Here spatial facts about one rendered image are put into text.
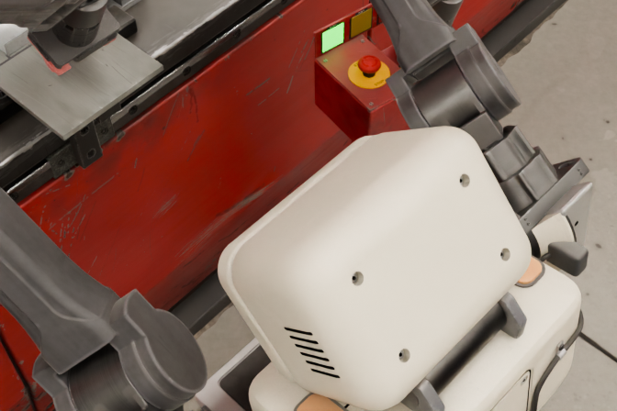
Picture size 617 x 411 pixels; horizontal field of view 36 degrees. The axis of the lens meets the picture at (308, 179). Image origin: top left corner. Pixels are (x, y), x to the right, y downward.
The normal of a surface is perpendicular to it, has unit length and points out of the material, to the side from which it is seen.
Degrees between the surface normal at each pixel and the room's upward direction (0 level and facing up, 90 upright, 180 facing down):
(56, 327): 63
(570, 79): 0
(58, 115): 0
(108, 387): 43
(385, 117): 90
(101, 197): 90
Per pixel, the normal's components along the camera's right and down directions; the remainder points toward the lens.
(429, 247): 0.52, -0.03
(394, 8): -0.38, -0.06
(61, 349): -0.04, 0.42
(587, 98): -0.01, -0.62
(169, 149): 0.74, 0.52
